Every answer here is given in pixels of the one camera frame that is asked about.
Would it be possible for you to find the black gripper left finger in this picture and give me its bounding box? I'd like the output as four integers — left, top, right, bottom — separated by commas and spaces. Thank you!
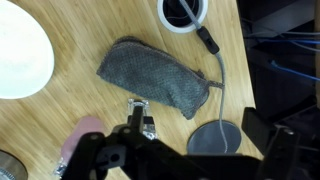
130, 105, 145, 133

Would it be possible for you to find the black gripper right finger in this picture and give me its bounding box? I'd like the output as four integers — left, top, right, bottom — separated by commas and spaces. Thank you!
241, 107, 278, 156

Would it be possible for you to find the grey knitted cloth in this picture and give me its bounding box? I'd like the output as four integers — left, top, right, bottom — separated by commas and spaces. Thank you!
96, 35, 225, 121

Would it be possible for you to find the round grey metal disc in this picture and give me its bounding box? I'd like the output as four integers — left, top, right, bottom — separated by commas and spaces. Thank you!
186, 120, 242, 155

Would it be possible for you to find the pink plastic cup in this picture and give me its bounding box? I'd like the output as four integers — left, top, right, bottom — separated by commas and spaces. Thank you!
60, 115, 108, 165

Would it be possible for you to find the crumpled silver foil wrapper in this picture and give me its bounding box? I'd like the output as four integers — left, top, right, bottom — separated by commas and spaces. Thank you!
52, 157, 70, 177

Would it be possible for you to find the white round plate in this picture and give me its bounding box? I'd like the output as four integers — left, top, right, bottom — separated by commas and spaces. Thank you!
0, 0, 56, 101

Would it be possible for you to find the stainless steel pot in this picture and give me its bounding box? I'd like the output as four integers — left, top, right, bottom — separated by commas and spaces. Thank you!
0, 150, 29, 180

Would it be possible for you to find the grey braided cable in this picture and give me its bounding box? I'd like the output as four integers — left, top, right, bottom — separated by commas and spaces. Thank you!
178, 0, 230, 154

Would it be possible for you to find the thin blue cable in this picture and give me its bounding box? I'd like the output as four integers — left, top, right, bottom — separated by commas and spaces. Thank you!
268, 59, 320, 83
247, 36, 320, 46

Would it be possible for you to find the white desk cable grommet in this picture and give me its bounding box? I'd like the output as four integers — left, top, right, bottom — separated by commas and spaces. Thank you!
156, 0, 210, 35

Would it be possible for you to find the black inline cable switch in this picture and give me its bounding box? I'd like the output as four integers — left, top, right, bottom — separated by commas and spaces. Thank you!
195, 26, 221, 56

